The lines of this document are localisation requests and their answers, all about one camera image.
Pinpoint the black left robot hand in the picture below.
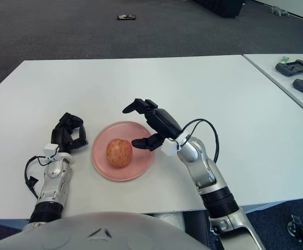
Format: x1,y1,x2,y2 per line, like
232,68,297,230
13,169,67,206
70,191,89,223
50,112,89,154

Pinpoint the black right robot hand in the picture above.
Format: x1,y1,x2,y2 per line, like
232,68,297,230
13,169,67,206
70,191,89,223
122,98,183,152

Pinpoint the red apple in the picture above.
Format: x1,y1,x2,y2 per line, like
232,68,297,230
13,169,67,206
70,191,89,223
106,139,133,168

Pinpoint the pink round plate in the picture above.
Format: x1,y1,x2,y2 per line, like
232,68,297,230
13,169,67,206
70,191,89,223
90,121,157,182

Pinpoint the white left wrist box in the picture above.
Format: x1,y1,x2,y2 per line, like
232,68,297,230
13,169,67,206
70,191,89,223
43,143,60,159

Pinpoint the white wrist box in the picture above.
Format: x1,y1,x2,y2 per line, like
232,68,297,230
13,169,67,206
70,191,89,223
43,143,60,159
161,137,180,157

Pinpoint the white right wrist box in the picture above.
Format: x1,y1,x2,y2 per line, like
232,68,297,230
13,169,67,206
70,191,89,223
161,137,180,157

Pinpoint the grey robot torso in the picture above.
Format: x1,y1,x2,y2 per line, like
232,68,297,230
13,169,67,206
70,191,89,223
0,211,212,250

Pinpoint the black cabinet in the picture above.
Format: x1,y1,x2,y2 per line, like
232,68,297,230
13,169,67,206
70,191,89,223
193,0,246,19

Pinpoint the grey toy figure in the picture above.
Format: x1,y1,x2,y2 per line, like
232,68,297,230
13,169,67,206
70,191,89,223
268,5,289,17

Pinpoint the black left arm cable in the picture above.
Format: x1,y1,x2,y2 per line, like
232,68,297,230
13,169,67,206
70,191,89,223
23,155,57,200

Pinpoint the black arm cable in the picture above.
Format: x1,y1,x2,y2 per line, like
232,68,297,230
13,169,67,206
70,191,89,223
23,155,57,200
179,119,219,164

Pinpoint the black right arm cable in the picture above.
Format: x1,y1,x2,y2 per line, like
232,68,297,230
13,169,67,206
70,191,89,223
179,119,219,164

